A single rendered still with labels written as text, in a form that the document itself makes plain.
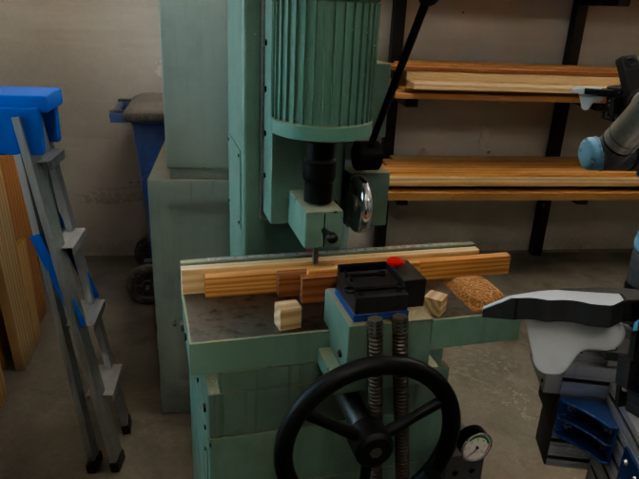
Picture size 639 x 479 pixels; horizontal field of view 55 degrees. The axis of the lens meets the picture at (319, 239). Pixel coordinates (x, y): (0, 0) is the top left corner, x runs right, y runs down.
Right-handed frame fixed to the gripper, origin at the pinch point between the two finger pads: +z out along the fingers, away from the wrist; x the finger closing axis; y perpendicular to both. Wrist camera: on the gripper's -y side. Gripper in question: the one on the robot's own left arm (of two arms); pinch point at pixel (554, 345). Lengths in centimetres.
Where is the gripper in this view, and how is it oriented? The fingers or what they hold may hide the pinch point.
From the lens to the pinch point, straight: 37.4
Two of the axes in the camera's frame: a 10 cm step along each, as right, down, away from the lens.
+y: 0.0, 9.7, 2.4
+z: -9.5, 0.8, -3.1
